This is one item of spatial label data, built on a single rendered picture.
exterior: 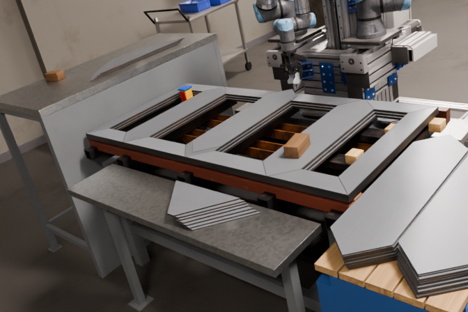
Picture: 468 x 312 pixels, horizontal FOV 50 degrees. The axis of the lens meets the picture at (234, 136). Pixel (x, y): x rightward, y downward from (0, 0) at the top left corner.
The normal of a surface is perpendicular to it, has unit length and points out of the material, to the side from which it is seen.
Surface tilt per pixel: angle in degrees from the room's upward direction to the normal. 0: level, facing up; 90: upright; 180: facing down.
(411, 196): 0
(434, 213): 0
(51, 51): 90
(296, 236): 0
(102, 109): 90
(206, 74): 90
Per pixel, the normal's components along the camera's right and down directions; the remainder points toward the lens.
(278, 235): -0.20, -0.90
